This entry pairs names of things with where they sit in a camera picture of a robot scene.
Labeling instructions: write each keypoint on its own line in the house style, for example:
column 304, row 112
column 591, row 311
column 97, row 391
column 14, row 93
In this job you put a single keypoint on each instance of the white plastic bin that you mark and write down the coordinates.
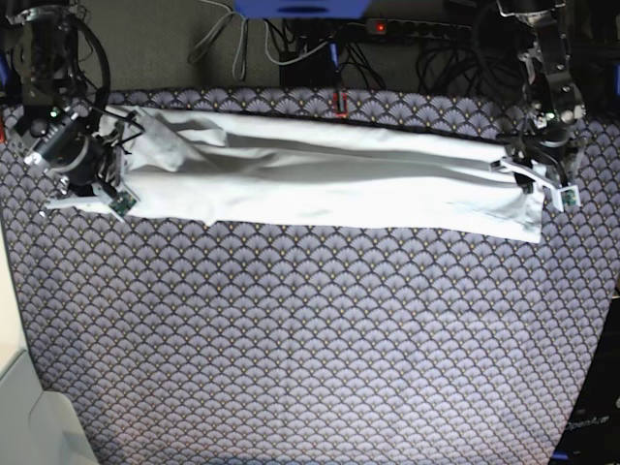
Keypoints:
column 38, row 426

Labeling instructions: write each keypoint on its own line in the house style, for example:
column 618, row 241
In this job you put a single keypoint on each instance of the black box with lettering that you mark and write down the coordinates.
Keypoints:
column 591, row 435

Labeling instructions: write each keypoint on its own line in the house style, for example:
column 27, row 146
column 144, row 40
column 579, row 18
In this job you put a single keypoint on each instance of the patterned fan-print table cloth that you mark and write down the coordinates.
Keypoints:
column 178, row 343

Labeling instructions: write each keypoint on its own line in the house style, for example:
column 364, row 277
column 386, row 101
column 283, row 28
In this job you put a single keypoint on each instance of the red black table clamp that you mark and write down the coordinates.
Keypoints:
column 340, row 104

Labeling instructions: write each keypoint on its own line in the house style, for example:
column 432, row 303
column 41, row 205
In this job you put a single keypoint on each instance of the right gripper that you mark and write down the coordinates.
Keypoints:
column 88, row 167

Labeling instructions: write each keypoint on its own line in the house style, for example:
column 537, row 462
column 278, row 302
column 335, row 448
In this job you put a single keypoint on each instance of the black power strip red light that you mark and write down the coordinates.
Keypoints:
column 406, row 28

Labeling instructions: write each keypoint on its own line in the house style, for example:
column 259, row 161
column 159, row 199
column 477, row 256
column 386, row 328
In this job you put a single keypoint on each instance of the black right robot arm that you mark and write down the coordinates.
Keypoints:
column 56, row 69

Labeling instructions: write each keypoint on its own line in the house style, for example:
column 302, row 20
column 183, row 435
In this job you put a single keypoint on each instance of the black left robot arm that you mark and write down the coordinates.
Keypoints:
column 553, row 102

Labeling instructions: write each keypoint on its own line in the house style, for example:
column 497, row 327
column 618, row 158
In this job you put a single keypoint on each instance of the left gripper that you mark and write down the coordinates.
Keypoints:
column 550, row 162

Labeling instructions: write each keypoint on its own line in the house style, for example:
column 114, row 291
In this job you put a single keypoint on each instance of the white T-shirt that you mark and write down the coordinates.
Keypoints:
column 212, row 167

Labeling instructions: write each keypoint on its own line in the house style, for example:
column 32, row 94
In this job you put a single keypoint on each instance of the blue box at top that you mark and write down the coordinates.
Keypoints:
column 339, row 9

